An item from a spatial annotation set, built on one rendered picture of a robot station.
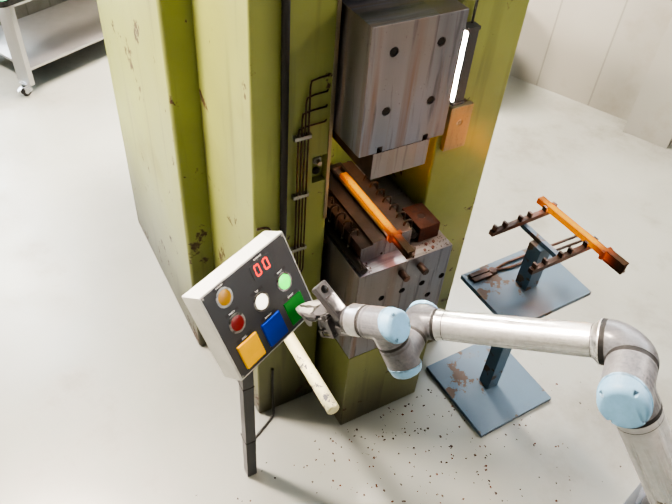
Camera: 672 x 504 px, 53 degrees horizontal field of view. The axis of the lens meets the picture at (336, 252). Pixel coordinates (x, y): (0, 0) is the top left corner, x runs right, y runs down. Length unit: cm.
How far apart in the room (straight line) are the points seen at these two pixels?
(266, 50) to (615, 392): 117
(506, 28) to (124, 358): 211
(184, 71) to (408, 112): 75
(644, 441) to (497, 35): 125
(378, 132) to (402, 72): 19
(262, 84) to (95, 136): 276
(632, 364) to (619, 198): 286
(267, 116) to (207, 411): 150
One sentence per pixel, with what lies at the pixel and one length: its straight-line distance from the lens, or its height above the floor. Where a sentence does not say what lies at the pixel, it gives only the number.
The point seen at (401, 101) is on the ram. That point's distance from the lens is 194.
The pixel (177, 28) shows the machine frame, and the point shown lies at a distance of 221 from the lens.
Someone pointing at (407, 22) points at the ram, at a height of 176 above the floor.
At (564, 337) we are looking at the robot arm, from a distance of 178.
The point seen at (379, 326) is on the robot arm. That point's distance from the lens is 175.
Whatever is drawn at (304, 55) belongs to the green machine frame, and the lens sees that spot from 188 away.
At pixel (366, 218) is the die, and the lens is 234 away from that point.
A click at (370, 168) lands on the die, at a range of 203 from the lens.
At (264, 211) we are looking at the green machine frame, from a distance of 212.
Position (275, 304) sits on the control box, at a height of 106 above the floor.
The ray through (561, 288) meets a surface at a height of 67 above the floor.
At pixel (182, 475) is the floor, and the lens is 288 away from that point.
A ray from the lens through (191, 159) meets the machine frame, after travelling 247.
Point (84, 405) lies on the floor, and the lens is 313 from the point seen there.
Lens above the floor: 254
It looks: 44 degrees down
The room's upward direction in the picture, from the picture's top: 5 degrees clockwise
